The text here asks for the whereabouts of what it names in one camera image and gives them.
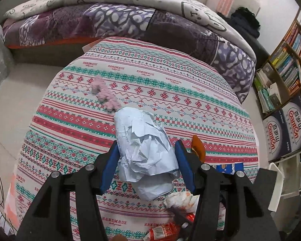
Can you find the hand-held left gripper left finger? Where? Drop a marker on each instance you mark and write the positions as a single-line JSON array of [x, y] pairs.
[[110, 165]]

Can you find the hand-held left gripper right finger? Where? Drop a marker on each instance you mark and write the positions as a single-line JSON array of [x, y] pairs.
[[186, 168]]

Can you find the orange plastic piece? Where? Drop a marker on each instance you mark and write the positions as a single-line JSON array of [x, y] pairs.
[[199, 146]]

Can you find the white tissue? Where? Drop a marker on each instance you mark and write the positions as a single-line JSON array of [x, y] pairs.
[[178, 200]]

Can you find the white paper ball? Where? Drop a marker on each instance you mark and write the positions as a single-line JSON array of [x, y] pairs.
[[142, 150]]

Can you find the white trash bin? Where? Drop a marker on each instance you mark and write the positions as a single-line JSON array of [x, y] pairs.
[[274, 193]]

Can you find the blue snack wrapper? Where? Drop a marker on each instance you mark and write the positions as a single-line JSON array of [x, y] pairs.
[[224, 168]]

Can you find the dark red wrapper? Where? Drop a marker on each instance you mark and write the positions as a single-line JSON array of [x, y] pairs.
[[188, 217]]

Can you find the red snack wrapper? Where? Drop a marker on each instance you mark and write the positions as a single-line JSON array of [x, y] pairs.
[[163, 231]]

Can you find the pink fuzzy cloth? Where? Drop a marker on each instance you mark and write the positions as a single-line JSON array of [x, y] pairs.
[[101, 90]]

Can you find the red green patterned tablecloth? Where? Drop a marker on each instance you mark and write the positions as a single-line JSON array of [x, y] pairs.
[[165, 85]]

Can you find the blue white cardboard box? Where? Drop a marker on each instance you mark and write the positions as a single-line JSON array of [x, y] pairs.
[[271, 135], [297, 123]]

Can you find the orange bed sheet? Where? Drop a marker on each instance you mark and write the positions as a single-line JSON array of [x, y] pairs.
[[52, 41]]

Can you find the wooden bookshelf with books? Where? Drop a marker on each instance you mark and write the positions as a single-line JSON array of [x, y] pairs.
[[288, 65]]

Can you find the purple patterned quilt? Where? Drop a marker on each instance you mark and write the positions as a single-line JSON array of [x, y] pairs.
[[115, 20]]

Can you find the pile of black clothes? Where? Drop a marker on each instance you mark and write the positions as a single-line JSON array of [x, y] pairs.
[[244, 20]]

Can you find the pink hanging cloth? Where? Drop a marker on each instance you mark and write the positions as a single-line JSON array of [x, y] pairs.
[[225, 0]]

